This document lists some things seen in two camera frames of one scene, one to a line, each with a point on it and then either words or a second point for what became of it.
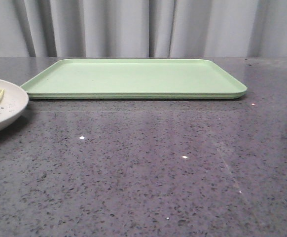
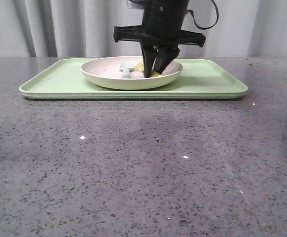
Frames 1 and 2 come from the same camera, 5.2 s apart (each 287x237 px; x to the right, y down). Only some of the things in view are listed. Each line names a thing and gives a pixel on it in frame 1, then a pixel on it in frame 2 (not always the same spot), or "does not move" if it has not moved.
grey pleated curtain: [136, 28] does not move
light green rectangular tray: [134, 78] does not move
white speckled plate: [14, 101] → [106, 72]
